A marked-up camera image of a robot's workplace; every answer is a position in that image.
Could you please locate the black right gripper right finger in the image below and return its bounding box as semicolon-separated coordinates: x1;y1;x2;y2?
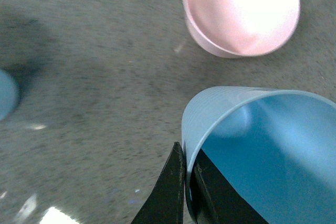
189;150;267;224

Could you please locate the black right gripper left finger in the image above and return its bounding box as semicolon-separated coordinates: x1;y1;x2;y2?
132;142;185;224

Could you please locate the pink bowl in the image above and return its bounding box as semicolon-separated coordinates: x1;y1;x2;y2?
182;0;300;58

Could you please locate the light blue cup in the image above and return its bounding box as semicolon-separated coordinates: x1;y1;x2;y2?
182;86;335;223
0;70;19;120

